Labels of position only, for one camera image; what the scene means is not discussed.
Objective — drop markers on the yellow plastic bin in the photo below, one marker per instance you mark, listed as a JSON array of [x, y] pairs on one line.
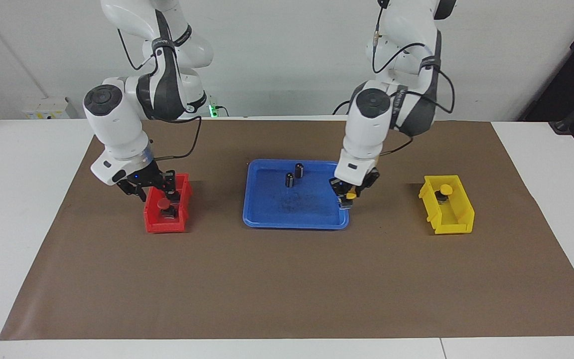
[[456, 214]]

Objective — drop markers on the red push button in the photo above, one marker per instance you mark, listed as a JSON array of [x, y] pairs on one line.
[[163, 204]]

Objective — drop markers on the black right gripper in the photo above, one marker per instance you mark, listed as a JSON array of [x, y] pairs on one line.
[[140, 180]]

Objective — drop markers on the red plastic bin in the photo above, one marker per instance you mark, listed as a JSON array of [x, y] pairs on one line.
[[157, 224]]

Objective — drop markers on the brown paper mat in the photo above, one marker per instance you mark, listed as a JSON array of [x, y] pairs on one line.
[[287, 279]]

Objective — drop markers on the black cylindrical capacitor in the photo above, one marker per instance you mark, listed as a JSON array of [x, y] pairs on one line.
[[299, 170], [289, 180]]

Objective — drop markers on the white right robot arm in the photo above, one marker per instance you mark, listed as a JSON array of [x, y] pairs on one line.
[[117, 124]]

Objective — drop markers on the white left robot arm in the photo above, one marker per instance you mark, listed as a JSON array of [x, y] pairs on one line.
[[371, 124]]

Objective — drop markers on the yellow push button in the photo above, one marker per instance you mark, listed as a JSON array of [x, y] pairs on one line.
[[446, 189], [351, 196]]

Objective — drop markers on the white power box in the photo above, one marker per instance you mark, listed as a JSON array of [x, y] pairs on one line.
[[48, 108]]

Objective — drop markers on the blue plastic tray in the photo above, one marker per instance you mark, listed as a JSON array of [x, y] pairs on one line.
[[287, 209]]

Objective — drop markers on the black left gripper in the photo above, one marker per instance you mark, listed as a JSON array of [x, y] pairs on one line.
[[354, 182]]

